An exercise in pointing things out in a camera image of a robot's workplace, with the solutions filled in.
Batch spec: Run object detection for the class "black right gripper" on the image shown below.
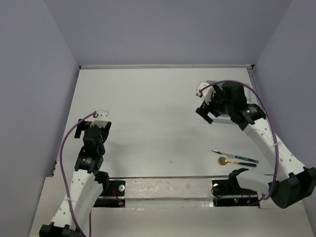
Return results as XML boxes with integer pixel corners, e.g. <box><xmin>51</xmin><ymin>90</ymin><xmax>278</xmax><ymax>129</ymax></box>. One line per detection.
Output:
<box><xmin>196</xmin><ymin>85</ymin><xmax>233</xmax><ymax>123</ymax></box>

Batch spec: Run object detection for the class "small silver knife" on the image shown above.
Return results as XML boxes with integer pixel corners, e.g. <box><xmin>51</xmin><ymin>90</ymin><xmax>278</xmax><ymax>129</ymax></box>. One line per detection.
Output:
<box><xmin>212</xmin><ymin>150</ymin><xmax>259</xmax><ymax>163</ymax></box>

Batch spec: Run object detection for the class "gold utensil teal handle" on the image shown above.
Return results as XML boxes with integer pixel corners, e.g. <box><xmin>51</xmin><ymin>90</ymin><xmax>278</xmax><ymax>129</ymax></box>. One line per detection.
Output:
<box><xmin>218</xmin><ymin>157</ymin><xmax>257</xmax><ymax>167</ymax></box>

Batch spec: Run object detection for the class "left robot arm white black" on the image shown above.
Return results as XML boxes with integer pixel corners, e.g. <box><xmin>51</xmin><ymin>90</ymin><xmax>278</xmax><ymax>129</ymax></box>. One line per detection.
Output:
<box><xmin>39</xmin><ymin>115</ymin><xmax>112</xmax><ymax>237</ymax></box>

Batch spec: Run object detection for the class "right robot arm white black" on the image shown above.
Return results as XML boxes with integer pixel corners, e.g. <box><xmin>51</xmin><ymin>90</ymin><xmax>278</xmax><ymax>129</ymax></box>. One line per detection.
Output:
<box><xmin>196</xmin><ymin>80</ymin><xmax>316</xmax><ymax>209</ymax></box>

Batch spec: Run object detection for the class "white compartment tray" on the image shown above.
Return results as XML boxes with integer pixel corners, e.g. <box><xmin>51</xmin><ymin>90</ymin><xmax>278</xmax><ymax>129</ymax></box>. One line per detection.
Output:
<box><xmin>208</xmin><ymin>81</ymin><xmax>260</xmax><ymax>128</ymax></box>

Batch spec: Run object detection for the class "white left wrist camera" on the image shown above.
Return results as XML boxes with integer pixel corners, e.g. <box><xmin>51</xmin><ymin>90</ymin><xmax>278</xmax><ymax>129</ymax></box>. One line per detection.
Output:
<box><xmin>90</xmin><ymin>110</ymin><xmax>109</xmax><ymax>128</ymax></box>

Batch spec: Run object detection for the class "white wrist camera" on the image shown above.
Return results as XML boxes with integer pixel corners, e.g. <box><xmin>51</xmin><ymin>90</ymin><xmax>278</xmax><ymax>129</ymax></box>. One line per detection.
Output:
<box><xmin>196</xmin><ymin>80</ymin><xmax>215</xmax><ymax>105</ymax></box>
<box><xmin>90</xmin><ymin>110</ymin><xmax>109</xmax><ymax>128</ymax></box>

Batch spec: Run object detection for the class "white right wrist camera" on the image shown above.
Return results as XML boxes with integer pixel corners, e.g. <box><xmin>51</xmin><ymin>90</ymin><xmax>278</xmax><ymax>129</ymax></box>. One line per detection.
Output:
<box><xmin>196</xmin><ymin>80</ymin><xmax>215</xmax><ymax>105</ymax></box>

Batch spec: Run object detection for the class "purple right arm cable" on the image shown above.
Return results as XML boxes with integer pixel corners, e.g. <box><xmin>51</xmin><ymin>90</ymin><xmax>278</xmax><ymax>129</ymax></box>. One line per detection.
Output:
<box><xmin>197</xmin><ymin>79</ymin><xmax>281</xmax><ymax>205</ymax></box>

